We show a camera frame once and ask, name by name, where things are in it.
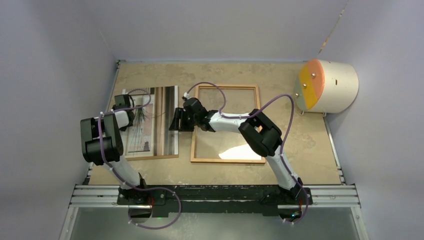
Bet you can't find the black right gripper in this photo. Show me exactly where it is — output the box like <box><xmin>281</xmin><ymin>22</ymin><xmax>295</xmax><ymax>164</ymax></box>
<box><xmin>169</xmin><ymin>108</ymin><xmax>199</xmax><ymax>133</ymax></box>

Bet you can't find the brown backing board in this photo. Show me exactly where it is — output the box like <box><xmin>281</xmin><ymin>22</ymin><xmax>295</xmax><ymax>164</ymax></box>
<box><xmin>123</xmin><ymin>86</ymin><xmax>180</xmax><ymax>162</ymax></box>

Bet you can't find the clear acrylic sheet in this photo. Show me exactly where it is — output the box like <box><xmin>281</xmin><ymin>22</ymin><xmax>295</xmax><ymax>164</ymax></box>
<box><xmin>194</xmin><ymin>84</ymin><xmax>257</xmax><ymax>159</ymax></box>

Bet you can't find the wooden picture frame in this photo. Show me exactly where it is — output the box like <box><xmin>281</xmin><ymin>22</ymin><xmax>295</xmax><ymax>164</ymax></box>
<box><xmin>190</xmin><ymin>84</ymin><xmax>266</xmax><ymax>165</ymax></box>

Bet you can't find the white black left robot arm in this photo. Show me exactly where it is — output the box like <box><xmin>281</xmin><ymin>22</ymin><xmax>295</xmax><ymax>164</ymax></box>
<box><xmin>80</xmin><ymin>94</ymin><xmax>150</xmax><ymax>205</ymax></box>

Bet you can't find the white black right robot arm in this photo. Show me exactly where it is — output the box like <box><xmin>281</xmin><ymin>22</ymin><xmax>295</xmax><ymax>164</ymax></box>
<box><xmin>169</xmin><ymin>97</ymin><xmax>308</xmax><ymax>204</ymax></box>

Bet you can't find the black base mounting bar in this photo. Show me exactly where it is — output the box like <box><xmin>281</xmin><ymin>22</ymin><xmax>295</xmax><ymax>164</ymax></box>
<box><xmin>116</xmin><ymin>184</ymin><xmax>313</xmax><ymax>219</ymax></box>

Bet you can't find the cream cylinder with coloured lid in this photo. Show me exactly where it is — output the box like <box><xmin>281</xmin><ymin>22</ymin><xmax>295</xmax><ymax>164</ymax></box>
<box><xmin>294</xmin><ymin>59</ymin><xmax>359</xmax><ymax>114</ymax></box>

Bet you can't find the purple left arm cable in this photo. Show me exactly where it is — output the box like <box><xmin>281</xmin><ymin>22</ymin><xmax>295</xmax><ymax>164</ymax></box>
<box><xmin>96</xmin><ymin>88</ymin><xmax>182</xmax><ymax>231</ymax></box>

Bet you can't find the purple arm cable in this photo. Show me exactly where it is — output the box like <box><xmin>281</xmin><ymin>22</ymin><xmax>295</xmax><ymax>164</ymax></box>
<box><xmin>183</xmin><ymin>81</ymin><xmax>310</xmax><ymax>226</ymax></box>
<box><xmin>96</xmin><ymin>88</ymin><xmax>182</xmax><ymax>231</ymax></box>

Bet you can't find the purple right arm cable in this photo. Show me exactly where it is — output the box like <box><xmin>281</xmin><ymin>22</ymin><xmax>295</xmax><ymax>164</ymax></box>
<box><xmin>183</xmin><ymin>81</ymin><xmax>310</xmax><ymax>226</ymax></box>

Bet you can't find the aluminium rail frame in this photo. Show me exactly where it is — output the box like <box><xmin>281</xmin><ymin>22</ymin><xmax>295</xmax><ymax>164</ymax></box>
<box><xmin>60</xmin><ymin>185</ymin><xmax>369</xmax><ymax>240</ymax></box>

